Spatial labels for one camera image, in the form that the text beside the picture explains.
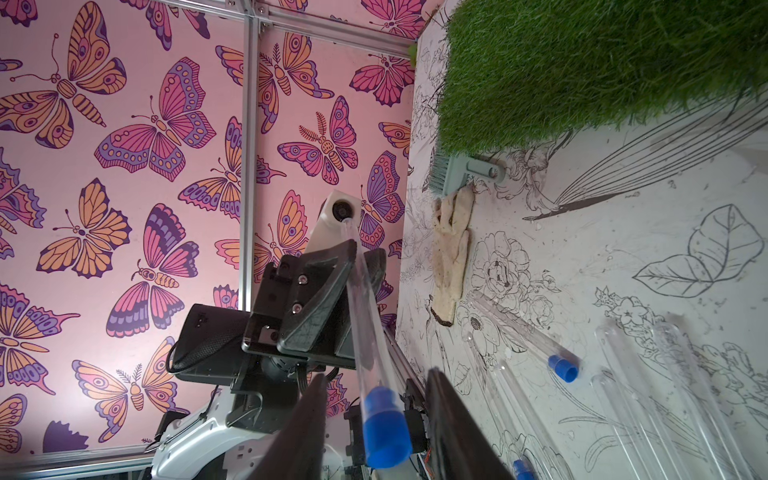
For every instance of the test tube blue stopper front-left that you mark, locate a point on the test tube blue stopper front-left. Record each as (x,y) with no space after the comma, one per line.
(498,408)

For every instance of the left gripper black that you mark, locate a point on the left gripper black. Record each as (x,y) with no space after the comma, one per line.
(302,309)

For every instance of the test tube blue stopper three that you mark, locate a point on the test tube blue stopper three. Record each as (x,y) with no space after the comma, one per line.
(387,442)

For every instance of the beige work glove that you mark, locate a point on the beige work glove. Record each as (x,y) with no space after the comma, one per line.
(451,238)

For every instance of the test tube blue stopper front-middle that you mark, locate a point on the test tube blue stopper front-middle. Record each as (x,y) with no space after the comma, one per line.
(534,454)

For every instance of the test tube blue stopper two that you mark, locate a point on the test tube blue stopper two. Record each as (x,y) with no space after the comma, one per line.
(657,432)

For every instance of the green artificial grass mat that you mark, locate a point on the green artificial grass mat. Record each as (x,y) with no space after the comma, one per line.
(520,72)

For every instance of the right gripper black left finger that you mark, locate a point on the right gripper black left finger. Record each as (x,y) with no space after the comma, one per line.
(297,451)

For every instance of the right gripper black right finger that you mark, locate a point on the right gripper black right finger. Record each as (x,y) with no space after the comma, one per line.
(459,449)

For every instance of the test tube blue stopper left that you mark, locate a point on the test tube blue stopper left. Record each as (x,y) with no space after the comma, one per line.
(561,361)

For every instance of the clear test tube one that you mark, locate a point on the clear test tube one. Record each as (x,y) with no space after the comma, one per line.
(711,426)

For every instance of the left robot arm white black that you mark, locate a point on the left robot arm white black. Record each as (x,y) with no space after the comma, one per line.
(271,369)

